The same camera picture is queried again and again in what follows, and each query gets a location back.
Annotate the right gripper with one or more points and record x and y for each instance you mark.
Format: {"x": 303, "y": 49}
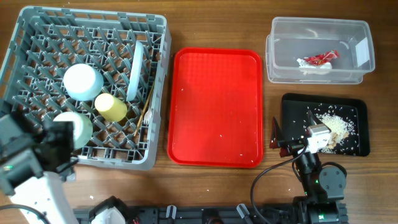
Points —
{"x": 291, "y": 147}

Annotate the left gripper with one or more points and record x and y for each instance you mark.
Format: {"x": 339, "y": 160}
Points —
{"x": 61, "y": 132}

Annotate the light green bowl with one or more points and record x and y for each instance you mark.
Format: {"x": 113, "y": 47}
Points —
{"x": 82, "y": 127}

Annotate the rice food scraps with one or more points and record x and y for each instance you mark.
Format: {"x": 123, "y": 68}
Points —
{"x": 344, "y": 137}

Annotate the white napkin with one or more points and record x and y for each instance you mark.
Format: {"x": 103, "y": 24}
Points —
{"x": 308, "y": 69}

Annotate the yellow plastic cup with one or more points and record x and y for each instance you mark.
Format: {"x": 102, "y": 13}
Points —
{"x": 110, "y": 107}

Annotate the light blue bowl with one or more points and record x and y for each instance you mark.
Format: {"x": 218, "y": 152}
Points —
{"x": 83, "y": 82}

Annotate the red snack wrapper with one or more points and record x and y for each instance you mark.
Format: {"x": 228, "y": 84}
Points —
{"x": 322, "y": 59}

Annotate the light blue plate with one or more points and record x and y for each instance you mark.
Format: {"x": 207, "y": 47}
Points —
{"x": 135, "y": 71}

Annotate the white plastic fork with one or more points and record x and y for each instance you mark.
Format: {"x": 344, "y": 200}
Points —
{"x": 148, "y": 113}

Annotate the wooden chopstick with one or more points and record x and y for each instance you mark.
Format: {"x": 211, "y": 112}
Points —
{"x": 144, "y": 110}

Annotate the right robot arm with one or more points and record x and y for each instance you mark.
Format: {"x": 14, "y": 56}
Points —
{"x": 323, "y": 183}

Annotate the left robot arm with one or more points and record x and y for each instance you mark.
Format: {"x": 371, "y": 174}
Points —
{"x": 34, "y": 166}

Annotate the black waste tray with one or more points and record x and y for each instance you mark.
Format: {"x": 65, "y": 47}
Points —
{"x": 294, "y": 116}

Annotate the grey dishwasher rack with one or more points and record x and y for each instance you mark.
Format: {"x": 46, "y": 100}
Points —
{"x": 47, "y": 41}

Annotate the clear plastic bin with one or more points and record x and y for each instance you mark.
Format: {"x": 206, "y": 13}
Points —
{"x": 299, "y": 37}

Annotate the red serving tray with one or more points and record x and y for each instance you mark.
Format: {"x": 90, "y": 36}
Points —
{"x": 216, "y": 108}

